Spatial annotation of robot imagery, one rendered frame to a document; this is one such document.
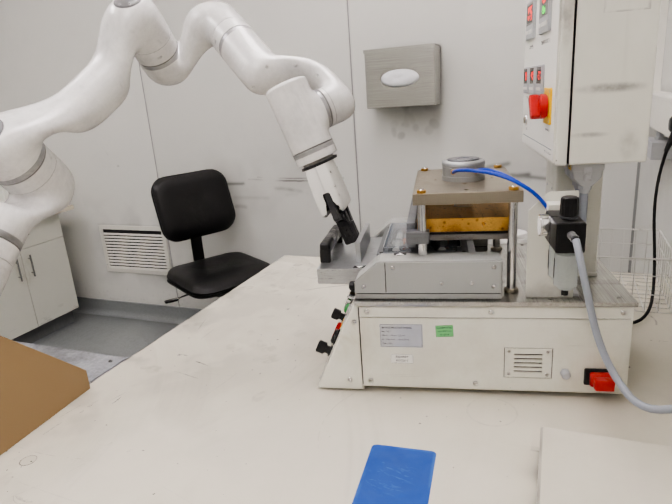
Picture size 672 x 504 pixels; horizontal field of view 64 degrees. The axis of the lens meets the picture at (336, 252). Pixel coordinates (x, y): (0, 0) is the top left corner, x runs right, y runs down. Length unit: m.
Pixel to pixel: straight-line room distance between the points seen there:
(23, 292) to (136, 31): 2.42
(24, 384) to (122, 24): 0.73
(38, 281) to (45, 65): 1.25
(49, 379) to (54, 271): 2.50
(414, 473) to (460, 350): 0.24
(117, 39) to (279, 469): 0.91
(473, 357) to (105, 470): 0.62
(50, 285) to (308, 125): 2.75
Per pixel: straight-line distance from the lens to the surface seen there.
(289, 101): 1.03
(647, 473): 0.83
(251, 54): 1.16
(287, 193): 2.79
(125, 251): 3.54
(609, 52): 0.91
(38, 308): 3.56
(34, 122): 1.22
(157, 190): 2.75
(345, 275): 1.00
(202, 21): 1.30
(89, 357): 1.35
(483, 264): 0.92
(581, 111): 0.90
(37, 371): 1.11
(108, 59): 1.29
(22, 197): 1.28
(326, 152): 1.03
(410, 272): 0.93
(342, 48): 2.61
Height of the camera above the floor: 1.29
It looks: 17 degrees down
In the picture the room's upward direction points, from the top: 4 degrees counter-clockwise
